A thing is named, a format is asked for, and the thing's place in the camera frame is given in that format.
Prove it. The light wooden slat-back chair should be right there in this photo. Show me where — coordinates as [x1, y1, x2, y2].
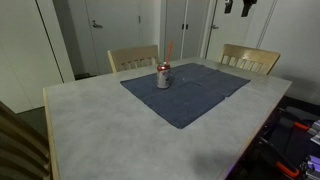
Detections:
[107, 44, 160, 74]
[218, 43, 281, 76]

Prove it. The orange clamp handle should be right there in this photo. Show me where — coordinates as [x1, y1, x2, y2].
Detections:
[274, 161, 301, 179]
[293, 121, 311, 132]

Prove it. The silver and red soda can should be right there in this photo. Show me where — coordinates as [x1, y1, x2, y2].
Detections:
[156, 61, 172, 90]

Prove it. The white door with lever handle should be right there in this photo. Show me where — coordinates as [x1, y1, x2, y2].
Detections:
[205, 0, 258, 63]
[84, 0, 141, 75]

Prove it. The grey purple-lit device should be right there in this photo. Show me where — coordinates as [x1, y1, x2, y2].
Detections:
[307, 119, 320, 146]
[299, 154, 320, 180]

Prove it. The red drinking straw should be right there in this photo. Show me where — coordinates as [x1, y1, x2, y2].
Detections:
[165, 40, 175, 65]

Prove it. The grey double cabinet door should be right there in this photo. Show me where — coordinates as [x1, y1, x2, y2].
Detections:
[164, 0, 210, 62]

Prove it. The black equipment stand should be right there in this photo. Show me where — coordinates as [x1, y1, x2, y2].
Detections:
[229, 96, 320, 180]

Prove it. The dark wooden chair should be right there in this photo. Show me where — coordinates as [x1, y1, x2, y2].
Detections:
[0, 101, 53, 180]

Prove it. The dark blue cloth mat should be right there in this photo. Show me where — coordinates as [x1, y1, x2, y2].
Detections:
[120, 62, 251, 130]

